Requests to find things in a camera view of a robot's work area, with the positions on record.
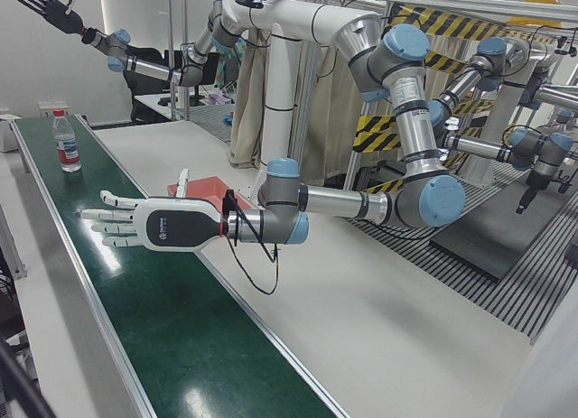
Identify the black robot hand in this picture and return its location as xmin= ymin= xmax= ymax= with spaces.
xmin=15 ymin=0 xmax=85 ymax=34

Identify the white and grey robot hand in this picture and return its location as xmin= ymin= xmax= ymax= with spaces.
xmin=80 ymin=167 xmax=227 ymax=253

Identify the clear water bottle red cap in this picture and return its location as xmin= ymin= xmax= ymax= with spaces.
xmin=52 ymin=109 xmax=83 ymax=173

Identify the silver blue-jointed robot arm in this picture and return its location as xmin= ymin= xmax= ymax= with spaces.
xmin=225 ymin=23 xmax=466 ymax=247
xmin=79 ymin=0 xmax=247 ymax=88

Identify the pink plastic basket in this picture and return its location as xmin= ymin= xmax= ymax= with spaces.
xmin=166 ymin=176 xmax=253 ymax=211

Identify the black office chair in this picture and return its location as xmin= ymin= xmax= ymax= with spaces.
xmin=122 ymin=47 xmax=171 ymax=124

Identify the white desk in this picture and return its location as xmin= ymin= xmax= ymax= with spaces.
xmin=133 ymin=91 xmax=236 ymax=144

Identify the beige curtain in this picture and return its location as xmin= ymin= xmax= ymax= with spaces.
xmin=228 ymin=38 xmax=358 ymax=187

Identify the small black monitor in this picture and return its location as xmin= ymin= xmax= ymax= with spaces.
xmin=164 ymin=50 xmax=217 ymax=107

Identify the teal patterned cloth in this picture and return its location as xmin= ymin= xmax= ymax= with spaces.
xmin=214 ymin=38 xmax=248 ymax=93

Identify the black tripod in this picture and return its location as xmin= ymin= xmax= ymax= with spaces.
xmin=0 ymin=331 xmax=60 ymax=418

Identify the yellow black striped barrier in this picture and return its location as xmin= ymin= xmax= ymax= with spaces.
xmin=351 ymin=2 xmax=511 ymax=198

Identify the black white striped floor mat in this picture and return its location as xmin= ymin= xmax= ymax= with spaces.
xmin=342 ymin=155 xmax=578 ymax=338

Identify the green conveyor belt aluminium frame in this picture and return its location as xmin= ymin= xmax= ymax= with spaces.
xmin=9 ymin=114 xmax=349 ymax=418

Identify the aluminium frame post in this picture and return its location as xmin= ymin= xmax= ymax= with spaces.
xmin=164 ymin=0 xmax=191 ymax=121

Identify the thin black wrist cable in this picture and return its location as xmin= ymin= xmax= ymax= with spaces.
xmin=225 ymin=209 xmax=282 ymax=296

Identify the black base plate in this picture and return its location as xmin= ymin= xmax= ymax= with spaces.
xmin=428 ymin=196 xmax=561 ymax=282

